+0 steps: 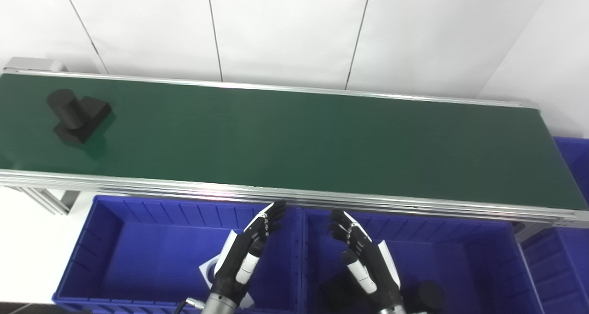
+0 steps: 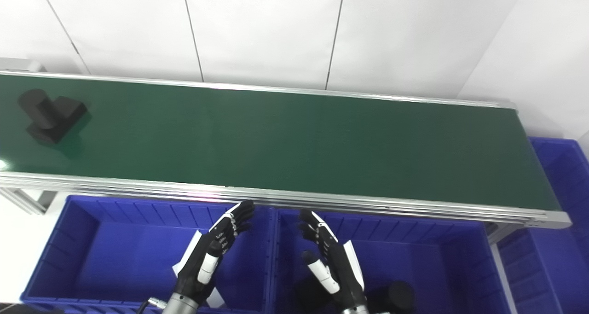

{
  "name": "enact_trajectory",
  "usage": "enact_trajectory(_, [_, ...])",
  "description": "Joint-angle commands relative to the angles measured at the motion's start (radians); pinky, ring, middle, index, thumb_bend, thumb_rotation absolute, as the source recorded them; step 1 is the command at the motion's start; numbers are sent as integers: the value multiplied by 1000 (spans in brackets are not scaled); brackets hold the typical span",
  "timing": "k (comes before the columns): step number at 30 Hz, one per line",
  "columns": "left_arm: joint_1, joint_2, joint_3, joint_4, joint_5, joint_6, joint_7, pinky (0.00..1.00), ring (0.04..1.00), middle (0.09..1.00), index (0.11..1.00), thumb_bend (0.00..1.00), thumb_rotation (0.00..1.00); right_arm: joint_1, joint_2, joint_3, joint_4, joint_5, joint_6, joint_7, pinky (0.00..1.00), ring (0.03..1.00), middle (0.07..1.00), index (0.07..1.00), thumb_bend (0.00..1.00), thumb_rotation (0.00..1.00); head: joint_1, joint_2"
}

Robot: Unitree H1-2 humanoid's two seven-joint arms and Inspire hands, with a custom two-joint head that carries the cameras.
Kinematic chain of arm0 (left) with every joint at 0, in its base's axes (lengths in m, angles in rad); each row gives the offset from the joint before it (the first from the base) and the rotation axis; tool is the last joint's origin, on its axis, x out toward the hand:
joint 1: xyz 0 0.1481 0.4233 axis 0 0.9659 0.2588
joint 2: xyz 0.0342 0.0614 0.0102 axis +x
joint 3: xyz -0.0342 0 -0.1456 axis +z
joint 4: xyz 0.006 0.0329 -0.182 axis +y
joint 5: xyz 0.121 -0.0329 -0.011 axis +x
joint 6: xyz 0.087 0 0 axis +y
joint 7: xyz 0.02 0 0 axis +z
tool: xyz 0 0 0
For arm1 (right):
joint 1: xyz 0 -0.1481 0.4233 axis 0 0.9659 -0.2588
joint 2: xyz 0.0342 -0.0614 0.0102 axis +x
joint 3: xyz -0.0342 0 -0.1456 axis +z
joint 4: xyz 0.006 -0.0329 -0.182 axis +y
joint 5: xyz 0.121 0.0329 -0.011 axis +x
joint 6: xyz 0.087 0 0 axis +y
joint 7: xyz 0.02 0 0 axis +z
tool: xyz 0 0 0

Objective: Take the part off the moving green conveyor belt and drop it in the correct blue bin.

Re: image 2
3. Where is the green conveyor belt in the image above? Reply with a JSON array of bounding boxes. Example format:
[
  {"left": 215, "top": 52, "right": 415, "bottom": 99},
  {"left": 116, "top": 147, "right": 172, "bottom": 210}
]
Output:
[
  {"left": 0, "top": 58, "right": 572, "bottom": 229},
  {"left": 0, "top": 73, "right": 563, "bottom": 212}
]

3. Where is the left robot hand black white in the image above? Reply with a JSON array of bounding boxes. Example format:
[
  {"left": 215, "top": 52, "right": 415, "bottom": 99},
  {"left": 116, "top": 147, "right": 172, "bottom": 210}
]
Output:
[{"left": 172, "top": 200, "right": 256, "bottom": 302}]

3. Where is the empty blue bin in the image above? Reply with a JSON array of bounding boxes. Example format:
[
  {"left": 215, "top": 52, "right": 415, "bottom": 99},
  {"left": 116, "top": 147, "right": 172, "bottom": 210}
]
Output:
[{"left": 499, "top": 137, "right": 589, "bottom": 314}]

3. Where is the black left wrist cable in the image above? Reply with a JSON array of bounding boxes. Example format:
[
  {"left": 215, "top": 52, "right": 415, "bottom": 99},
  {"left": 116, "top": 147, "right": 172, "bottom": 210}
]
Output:
[{"left": 137, "top": 297, "right": 167, "bottom": 314}]

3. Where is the blue bin with white part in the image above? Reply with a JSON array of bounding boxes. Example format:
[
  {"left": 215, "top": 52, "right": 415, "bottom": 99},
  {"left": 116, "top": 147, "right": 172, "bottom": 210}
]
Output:
[{"left": 21, "top": 194, "right": 277, "bottom": 314}]

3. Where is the grey conveyor end housing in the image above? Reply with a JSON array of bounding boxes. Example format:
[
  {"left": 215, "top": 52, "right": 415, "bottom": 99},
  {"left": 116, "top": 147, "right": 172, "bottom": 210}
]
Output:
[{"left": 0, "top": 58, "right": 46, "bottom": 73}]

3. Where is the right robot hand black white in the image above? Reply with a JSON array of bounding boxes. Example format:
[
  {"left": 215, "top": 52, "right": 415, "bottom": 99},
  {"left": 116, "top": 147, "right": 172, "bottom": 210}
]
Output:
[{"left": 297, "top": 208, "right": 369, "bottom": 311}]

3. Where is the white ring bracket part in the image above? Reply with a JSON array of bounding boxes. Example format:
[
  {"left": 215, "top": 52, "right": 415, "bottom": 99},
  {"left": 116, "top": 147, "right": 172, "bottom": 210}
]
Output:
[{"left": 206, "top": 288, "right": 225, "bottom": 308}]

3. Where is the black cylinder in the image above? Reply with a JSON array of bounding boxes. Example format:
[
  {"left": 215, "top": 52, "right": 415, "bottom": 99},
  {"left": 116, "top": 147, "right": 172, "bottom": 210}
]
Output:
[
  {"left": 294, "top": 277, "right": 341, "bottom": 314},
  {"left": 17, "top": 88, "right": 90, "bottom": 145},
  {"left": 368, "top": 281, "right": 415, "bottom": 314}
]

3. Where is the blue bin with black parts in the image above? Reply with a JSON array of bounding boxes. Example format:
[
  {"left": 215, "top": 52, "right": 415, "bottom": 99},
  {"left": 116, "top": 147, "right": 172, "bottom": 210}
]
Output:
[{"left": 269, "top": 207, "right": 511, "bottom": 314}]

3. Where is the aluminium conveyor leg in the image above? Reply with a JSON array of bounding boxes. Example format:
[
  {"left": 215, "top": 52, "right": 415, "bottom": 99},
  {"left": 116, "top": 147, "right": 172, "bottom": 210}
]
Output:
[{"left": 0, "top": 187, "right": 57, "bottom": 215}]

